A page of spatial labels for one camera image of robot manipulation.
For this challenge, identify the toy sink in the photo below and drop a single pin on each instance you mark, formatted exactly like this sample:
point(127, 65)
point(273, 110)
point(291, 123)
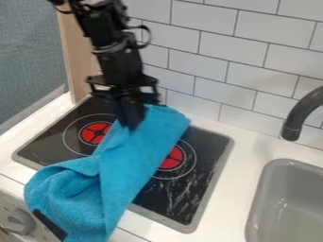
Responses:
point(290, 204)

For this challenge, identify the toy stove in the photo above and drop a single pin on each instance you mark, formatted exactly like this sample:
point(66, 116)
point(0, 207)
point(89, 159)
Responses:
point(185, 189)

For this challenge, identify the tap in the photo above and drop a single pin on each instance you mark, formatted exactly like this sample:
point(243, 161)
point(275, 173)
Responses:
point(299, 114)

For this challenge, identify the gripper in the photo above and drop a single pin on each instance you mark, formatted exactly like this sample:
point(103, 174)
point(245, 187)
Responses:
point(121, 71)

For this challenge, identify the blue cloth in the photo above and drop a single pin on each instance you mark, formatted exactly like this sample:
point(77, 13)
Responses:
point(113, 170)

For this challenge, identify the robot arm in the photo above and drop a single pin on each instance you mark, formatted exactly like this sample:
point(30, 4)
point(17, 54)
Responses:
point(102, 25)

